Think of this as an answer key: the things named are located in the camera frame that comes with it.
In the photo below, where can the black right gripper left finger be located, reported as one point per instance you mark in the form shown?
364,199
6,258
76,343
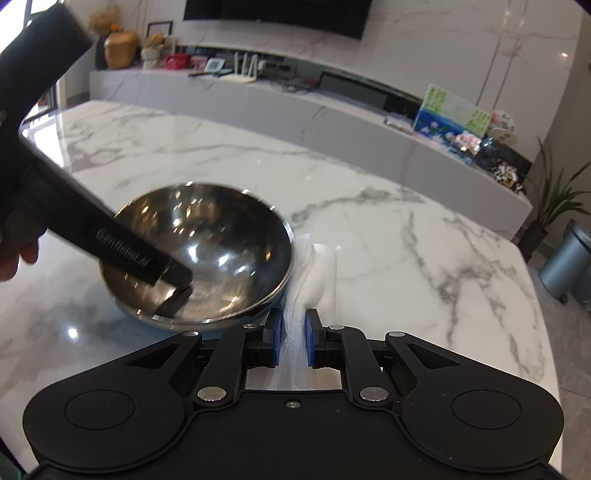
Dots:
231,356

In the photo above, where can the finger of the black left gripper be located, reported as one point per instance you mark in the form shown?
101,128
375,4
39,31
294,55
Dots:
173,303

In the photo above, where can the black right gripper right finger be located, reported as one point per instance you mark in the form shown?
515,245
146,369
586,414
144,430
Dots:
347,350

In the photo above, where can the white cloth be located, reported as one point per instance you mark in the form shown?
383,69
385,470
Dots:
313,286

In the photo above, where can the stainless steel bowl blue outside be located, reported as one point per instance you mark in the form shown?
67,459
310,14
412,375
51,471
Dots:
239,249

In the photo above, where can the person's hand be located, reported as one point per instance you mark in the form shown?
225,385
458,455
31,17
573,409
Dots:
9,265

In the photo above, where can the orange round vase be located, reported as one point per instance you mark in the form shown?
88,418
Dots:
120,48

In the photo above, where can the red gift box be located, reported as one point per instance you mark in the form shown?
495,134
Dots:
177,61

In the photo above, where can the small white display clock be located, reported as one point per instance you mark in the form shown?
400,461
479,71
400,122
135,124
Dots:
214,65

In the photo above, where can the grey flat set-top box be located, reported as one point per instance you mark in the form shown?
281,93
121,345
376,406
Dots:
402,124

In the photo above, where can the grey pedal trash bin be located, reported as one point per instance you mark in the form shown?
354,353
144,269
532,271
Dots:
567,271

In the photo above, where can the colourful photo card stand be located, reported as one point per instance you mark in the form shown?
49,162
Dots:
465,146

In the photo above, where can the black white toy figures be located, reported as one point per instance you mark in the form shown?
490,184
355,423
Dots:
507,175

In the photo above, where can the white wifi router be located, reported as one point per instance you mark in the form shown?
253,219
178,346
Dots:
245,69

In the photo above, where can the blue lotus painting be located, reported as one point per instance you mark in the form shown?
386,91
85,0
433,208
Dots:
444,116

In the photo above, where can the potted green leafy plant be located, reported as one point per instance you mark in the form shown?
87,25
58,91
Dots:
555,196

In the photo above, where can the round decorative fan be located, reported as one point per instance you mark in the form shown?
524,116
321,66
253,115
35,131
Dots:
501,126

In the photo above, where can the black wall television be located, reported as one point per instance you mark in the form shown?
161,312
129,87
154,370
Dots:
344,17

